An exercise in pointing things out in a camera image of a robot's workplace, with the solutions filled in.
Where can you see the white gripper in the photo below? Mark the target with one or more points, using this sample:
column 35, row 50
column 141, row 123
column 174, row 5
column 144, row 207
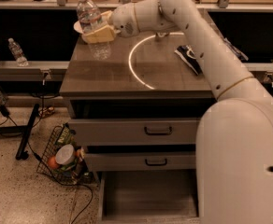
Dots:
column 123, row 19

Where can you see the clear water bottle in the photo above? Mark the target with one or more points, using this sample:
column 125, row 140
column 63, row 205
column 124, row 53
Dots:
column 90, row 18
column 161, row 35

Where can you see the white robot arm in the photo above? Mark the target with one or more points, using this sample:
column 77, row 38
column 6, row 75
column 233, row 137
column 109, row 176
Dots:
column 234, row 140

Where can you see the lying clear water bottle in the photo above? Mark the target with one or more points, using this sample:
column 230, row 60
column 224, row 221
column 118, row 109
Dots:
column 161, row 35

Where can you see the small background water bottle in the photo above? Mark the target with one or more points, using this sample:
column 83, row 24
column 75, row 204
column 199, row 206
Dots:
column 17, row 52

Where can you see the grey drawer cabinet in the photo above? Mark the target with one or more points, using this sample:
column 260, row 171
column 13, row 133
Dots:
column 142, row 79

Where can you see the top grey drawer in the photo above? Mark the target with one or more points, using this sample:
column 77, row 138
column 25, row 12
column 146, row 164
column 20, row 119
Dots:
column 134, row 132

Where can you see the grey drawer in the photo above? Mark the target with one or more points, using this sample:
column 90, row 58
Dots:
column 140, row 161
column 148, row 197
column 134, row 132

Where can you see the middle grey drawer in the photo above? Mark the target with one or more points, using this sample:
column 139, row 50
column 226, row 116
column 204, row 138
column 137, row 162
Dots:
column 140, row 161

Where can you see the bottom grey drawer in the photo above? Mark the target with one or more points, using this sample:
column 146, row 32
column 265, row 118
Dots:
column 148, row 197

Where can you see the white bowl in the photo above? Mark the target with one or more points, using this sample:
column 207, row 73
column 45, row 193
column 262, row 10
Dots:
column 77, row 27

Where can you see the blue chips bag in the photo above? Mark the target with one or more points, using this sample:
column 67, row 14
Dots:
column 186, row 53

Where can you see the green snack bag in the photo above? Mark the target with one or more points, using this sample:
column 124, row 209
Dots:
column 65, row 137

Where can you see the grey round can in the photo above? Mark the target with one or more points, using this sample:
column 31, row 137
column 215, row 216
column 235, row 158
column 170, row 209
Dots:
column 65, row 155

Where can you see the orange fruit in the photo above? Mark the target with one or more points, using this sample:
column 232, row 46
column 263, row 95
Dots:
column 52, row 163

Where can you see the black table leg left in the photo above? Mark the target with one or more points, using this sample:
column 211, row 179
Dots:
column 22, row 153

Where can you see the wire basket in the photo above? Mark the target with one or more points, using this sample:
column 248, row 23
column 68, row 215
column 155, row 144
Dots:
column 70, row 174

